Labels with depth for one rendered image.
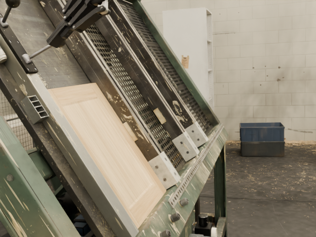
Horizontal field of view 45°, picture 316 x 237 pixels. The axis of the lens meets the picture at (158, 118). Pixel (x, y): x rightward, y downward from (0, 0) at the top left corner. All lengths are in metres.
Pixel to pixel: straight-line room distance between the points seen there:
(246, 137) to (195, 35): 1.59
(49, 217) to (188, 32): 4.45
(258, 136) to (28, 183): 4.81
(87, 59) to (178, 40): 3.73
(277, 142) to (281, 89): 1.23
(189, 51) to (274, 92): 1.93
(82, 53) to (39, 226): 0.80
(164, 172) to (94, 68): 0.47
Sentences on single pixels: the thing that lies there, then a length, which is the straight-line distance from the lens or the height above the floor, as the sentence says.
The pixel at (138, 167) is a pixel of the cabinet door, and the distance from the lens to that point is 1.35.
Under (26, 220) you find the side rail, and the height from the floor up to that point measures 1.05.
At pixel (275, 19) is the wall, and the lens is 6.46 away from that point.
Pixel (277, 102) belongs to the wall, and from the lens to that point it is 6.47.
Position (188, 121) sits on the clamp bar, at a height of 1.04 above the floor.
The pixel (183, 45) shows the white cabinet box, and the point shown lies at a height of 1.59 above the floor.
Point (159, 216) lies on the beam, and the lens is 1.22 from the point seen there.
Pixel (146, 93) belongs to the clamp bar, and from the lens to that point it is 1.85.
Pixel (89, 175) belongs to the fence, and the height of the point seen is 1.07.
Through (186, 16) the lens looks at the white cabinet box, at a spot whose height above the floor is 1.96.
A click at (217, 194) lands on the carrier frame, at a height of 0.33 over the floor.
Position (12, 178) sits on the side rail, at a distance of 0.85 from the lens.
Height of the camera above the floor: 1.36
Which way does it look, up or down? 8 degrees down
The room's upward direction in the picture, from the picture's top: 3 degrees counter-clockwise
